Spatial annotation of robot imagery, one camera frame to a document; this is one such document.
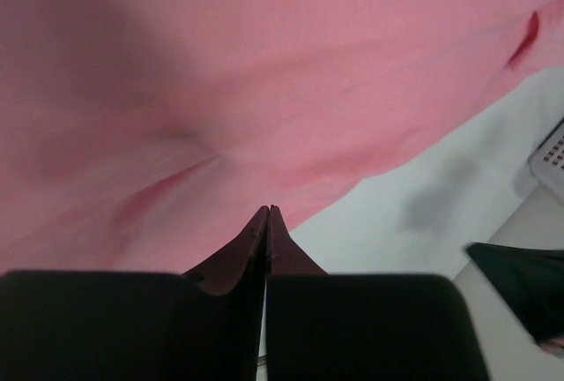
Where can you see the light pink t shirt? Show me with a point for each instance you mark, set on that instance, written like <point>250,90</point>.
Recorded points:
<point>142,134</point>

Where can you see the white plastic basket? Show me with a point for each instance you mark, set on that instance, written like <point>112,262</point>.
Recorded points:
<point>544,167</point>

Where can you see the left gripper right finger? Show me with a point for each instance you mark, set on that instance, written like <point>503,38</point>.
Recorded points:
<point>362,327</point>

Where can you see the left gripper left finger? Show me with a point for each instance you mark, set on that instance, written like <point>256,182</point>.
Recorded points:
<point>200,325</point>

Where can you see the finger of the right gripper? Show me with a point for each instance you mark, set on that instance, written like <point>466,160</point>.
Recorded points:
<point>529,281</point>

